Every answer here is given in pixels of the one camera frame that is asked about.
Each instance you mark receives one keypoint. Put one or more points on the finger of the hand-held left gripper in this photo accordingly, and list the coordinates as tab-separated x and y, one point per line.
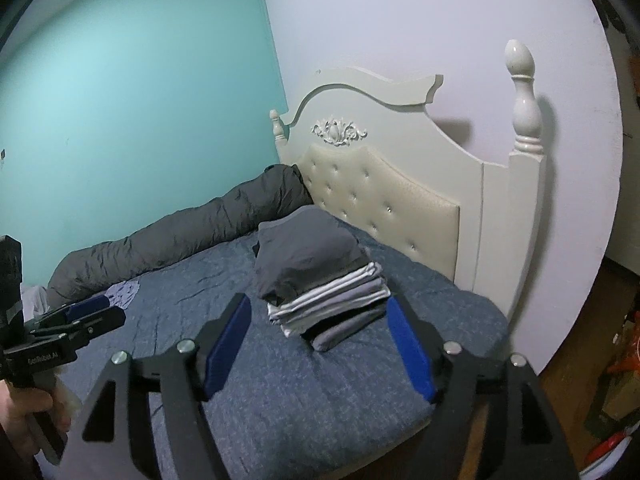
85	307
95	325

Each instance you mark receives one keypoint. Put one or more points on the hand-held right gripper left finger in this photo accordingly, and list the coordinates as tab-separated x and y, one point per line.
225	347

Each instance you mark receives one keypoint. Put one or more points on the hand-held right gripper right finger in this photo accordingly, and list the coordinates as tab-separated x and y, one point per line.
410	355

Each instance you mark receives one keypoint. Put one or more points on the stack of clothes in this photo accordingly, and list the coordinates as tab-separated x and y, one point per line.
330	305

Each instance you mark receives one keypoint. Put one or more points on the person's left hand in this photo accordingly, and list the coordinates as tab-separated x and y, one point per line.
20	410

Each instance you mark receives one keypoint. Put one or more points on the light patterned cloth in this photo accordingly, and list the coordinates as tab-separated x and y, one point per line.
124	294

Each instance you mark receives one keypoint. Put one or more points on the white bed sheet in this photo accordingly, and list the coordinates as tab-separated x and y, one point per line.
37	302

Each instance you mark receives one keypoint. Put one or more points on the blue-grey bed blanket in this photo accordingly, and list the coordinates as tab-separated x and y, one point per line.
300	410

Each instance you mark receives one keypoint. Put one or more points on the rolled grey duvet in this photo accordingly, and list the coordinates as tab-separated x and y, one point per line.
175	240

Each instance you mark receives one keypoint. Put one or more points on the white bed headboard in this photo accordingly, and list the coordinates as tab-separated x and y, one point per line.
400	160

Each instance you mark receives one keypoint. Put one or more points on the cardboard box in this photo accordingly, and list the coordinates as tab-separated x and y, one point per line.
622	390

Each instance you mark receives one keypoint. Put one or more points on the red and white object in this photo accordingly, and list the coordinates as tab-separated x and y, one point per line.
610	447

